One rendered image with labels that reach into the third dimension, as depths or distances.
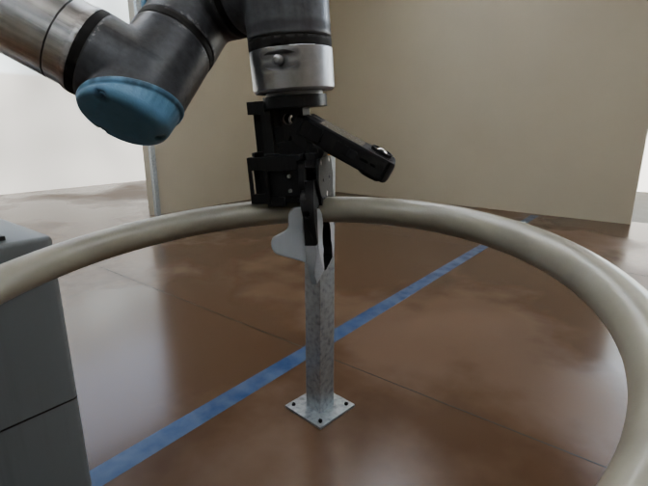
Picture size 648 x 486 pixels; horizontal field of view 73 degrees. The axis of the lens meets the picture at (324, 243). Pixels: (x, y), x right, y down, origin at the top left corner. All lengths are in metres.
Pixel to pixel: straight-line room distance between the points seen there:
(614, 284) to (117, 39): 0.45
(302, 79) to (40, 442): 1.12
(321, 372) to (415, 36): 5.81
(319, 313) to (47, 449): 0.89
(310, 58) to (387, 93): 6.62
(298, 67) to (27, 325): 0.94
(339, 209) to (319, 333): 1.20
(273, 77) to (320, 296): 1.21
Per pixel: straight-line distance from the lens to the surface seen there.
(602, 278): 0.32
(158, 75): 0.48
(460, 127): 6.55
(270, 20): 0.49
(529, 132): 6.28
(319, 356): 1.72
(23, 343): 1.24
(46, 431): 1.36
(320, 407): 1.83
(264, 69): 0.49
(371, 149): 0.50
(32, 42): 0.52
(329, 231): 0.55
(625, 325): 0.28
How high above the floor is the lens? 1.09
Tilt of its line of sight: 15 degrees down
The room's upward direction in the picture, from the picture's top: straight up
